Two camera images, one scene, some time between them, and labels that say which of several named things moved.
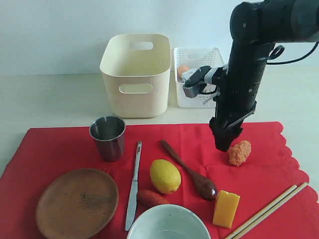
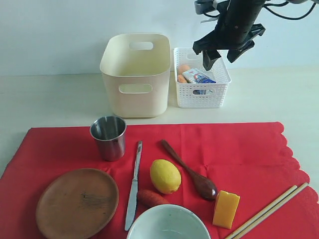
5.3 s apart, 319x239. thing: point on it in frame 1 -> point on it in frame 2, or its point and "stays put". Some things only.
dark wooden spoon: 206,187 stays put
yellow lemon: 165,177 stays put
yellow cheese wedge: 225,209 stays put
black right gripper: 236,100 -> 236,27
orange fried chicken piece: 239,152 -> 181,79
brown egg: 181,69 stays put
